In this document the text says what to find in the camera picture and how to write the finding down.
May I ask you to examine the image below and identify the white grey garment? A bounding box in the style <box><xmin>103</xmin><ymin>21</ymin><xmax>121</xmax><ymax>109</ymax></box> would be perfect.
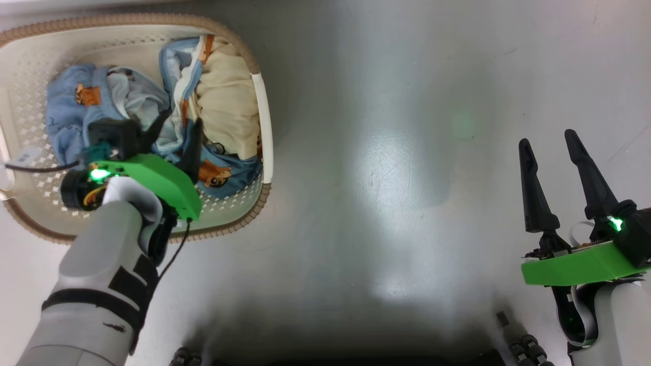
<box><xmin>106</xmin><ymin>68</ymin><xmax>172</xmax><ymax>134</ymax></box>

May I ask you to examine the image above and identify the black left camera cable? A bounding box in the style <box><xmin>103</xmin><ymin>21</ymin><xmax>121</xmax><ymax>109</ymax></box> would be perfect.
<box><xmin>4</xmin><ymin>161</ymin><xmax>82</xmax><ymax>174</ymax></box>

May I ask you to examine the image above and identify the cream garment with blue trim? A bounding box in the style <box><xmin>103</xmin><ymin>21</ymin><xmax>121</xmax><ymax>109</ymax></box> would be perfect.
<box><xmin>159</xmin><ymin>35</ymin><xmax>263</xmax><ymax>200</ymax></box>

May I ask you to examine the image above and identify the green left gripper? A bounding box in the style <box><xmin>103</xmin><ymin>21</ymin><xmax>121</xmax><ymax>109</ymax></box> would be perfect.
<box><xmin>61</xmin><ymin>108</ymin><xmax>205</xmax><ymax>220</ymax></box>

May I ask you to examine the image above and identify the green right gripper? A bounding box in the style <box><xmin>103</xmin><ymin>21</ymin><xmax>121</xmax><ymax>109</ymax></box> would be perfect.
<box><xmin>518</xmin><ymin>129</ymin><xmax>650</xmax><ymax>286</ymax></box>

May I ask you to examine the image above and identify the white cable tag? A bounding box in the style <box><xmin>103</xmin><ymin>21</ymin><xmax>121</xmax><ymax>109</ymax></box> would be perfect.
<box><xmin>15</xmin><ymin>147</ymin><xmax>42</xmax><ymax>166</ymax></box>

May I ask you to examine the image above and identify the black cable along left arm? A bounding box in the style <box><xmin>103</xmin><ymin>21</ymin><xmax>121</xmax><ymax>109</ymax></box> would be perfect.
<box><xmin>157</xmin><ymin>218</ymin><xmax>193</xmax><ymax>280</ymax></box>

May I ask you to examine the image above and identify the blue bear print garment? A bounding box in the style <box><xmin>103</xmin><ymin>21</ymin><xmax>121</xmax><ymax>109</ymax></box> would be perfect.
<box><xmin>45</xmin><ymin>64</ymin><xmax>171</xmax><ymax>171</ymax></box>

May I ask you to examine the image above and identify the cream perforated laundry basket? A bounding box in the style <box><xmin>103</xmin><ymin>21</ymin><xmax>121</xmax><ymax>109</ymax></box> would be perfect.
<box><xmin>0</xmin><ymin>14</ymin><xmax>274</xmax><ymax>246</ymax></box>

